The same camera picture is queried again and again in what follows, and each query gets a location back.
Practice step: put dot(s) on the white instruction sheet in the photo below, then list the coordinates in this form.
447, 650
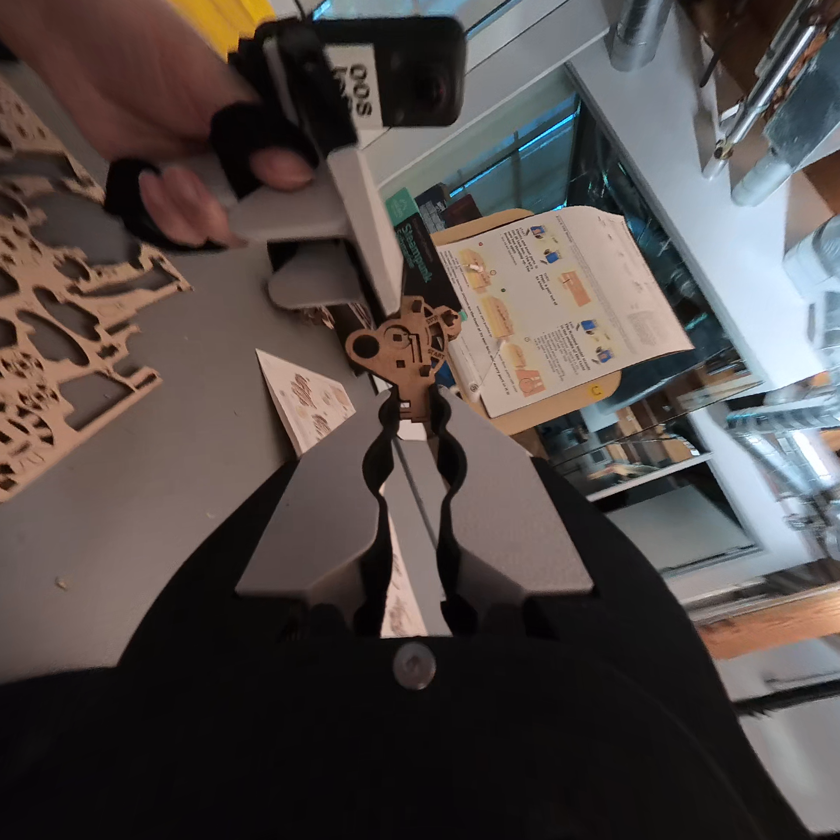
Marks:
590, 282

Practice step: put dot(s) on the person's left hand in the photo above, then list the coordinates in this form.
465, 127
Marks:
118, 72

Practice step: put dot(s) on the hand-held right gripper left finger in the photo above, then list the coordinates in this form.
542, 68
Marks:
308, 525

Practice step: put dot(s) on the yellow plastic bin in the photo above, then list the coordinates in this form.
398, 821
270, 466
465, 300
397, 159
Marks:
223, 16

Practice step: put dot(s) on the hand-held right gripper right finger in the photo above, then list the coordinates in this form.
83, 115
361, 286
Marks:
518, 525

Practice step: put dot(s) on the illustrated instruction booklet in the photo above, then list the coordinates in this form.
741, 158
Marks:
308, 400

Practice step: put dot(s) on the silver metal pipe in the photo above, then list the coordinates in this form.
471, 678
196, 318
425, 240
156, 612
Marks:
754, 98

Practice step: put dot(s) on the brown wooden model part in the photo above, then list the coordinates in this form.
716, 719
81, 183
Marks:
401, 354

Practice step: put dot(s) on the dark model kit box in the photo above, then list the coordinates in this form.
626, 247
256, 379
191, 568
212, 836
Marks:
420, 262

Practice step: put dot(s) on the silver ventilation duct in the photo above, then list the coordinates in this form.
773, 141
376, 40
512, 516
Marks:
640, 33

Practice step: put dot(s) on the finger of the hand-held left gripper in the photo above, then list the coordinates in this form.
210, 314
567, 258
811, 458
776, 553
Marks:
315, 279
367, 223

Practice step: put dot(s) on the laser-cut plywood sheet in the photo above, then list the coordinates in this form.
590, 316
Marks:
39, 289

